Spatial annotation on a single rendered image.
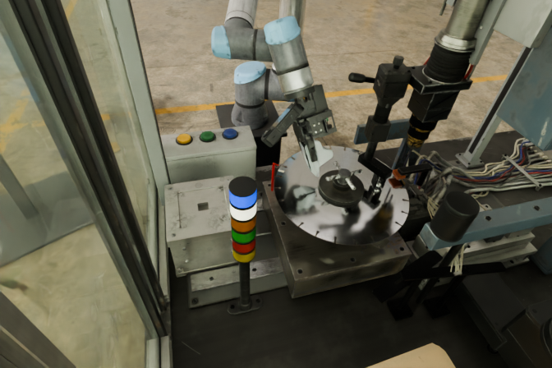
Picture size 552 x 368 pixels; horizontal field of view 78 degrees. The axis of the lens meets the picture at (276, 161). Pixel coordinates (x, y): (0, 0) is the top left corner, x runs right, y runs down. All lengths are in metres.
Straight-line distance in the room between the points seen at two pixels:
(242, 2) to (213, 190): 0.48
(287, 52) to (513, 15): 0.40
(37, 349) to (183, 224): 0.61
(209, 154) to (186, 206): 0.21
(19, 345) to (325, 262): 0.68
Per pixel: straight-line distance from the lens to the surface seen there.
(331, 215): 0.80
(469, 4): 0.71
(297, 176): 0.87
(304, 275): 0.82
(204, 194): 0.90
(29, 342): 0.26
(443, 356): 0.94
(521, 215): 0.84
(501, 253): 1.10
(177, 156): 1.02
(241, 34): 0.87
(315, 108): 0.79
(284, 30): 0.75
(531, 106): 0.71
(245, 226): 0.59
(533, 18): 0.69
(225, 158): 1.05
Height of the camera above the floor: 1.55
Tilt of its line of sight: 42 degrees down
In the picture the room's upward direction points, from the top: 4 degrees clockwise
